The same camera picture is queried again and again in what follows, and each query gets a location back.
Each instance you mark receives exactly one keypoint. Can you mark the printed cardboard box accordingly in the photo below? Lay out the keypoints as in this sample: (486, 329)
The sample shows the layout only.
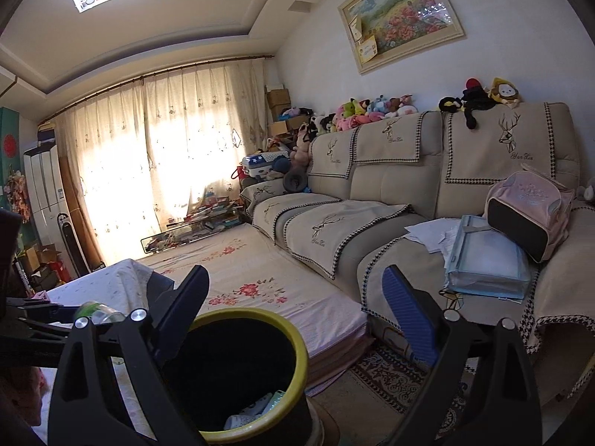
(390, 339)

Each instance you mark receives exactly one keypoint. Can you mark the light blue file bag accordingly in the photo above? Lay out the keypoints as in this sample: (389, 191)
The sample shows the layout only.
(488, 260)

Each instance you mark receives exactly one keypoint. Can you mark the stacked cardboard boxes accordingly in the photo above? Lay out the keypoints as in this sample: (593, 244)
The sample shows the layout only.
(278, 100)

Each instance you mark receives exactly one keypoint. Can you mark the glass coffee table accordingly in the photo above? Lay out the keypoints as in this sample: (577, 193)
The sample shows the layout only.
(186, 239)

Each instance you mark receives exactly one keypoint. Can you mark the black tower fan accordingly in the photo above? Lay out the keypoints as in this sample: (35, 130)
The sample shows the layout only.
(74, 251)

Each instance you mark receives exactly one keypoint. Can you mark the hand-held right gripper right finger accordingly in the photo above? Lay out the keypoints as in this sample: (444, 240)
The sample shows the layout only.
(405, 316)

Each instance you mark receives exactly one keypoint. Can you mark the star-print storage box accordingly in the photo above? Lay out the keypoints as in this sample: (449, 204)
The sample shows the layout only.
(260, 163)

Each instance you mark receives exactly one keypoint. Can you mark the cardboard boxes on floor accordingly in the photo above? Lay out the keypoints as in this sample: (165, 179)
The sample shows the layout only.
(39, 265)

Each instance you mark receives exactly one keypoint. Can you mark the white loose papers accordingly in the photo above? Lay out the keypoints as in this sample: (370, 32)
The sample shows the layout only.
(427, 234)

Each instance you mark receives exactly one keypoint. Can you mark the floral pink mat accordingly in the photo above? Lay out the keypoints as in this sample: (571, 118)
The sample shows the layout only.
(260, 269)

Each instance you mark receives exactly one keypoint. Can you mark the white crumpled packet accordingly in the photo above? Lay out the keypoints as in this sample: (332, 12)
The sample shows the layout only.
(253, 411)

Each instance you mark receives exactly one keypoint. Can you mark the white standing air conditioner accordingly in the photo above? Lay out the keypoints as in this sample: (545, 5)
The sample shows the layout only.
(44, 195)

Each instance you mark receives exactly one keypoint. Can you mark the square ceiling vent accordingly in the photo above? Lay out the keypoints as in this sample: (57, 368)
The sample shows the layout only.
(300, 5)

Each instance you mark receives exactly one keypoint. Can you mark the row of plush toys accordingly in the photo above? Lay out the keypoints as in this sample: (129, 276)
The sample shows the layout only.
(353, 111)

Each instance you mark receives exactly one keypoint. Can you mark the boxes atop air conditioner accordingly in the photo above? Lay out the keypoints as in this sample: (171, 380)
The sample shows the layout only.
(46, 134)

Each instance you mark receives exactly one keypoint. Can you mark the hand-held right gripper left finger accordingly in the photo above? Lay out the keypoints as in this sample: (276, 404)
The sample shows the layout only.
(183, 306)

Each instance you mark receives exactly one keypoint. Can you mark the pile of books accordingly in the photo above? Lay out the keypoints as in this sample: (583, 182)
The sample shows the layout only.
(214, 216)

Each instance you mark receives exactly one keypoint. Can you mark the hanging flower bouquet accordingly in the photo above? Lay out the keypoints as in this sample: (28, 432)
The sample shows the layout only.
(17, 195)

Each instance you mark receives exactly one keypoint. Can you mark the black yellow penguin plush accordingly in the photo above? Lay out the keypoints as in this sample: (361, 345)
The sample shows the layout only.
(450, 104)

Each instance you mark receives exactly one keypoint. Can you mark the open cardboard box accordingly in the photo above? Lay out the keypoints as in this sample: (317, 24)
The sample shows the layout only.
(286, 126)

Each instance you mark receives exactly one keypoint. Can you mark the wooden curtain rod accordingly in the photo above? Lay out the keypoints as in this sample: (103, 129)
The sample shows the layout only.
(153, 74)

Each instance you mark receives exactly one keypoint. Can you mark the patterned rug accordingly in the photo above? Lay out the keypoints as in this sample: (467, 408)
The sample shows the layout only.
(399, 381)

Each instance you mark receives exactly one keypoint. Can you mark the black plush with red hat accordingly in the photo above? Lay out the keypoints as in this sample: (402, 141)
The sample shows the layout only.
(474, 100)

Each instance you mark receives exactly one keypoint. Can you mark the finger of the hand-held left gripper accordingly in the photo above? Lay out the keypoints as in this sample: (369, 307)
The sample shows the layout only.
(32, 344)
(42, 311)

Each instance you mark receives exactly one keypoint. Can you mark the cream embroidered curtain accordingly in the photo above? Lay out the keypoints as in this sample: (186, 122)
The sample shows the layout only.
(102, 158)
(200, 130)

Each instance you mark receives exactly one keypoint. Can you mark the yellow monkey plush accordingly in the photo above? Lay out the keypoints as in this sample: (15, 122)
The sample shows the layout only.
(504, 92)

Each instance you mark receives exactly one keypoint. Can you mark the yellow note card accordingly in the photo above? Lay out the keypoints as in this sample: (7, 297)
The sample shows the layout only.
(368, 49)
(356, 28)

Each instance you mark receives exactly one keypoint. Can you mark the pink backpack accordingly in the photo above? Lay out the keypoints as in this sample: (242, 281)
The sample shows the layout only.
(530, 213)

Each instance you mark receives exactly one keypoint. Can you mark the beige sectional sofa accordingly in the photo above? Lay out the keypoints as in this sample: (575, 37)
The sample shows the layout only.
(492, 148)

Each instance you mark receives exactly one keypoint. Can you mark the framed flower painting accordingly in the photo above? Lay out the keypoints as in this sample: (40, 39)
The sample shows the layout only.
(399, 14)

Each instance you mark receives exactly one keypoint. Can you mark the green wall poster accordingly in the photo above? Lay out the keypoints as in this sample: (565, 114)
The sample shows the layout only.
(8, 148)

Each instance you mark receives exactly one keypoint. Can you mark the white tablecloth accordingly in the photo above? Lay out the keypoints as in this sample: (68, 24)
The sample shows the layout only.
(111, 283)

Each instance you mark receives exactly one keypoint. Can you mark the grey neck pillow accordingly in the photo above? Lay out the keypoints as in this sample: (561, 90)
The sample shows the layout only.
(294, 180)

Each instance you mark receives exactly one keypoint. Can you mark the beige bear plush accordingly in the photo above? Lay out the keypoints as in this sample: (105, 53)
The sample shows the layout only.
(302, 148)

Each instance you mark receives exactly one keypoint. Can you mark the black yellow-rimmed trash bin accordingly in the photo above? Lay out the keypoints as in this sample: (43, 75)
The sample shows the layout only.
(298, 341)

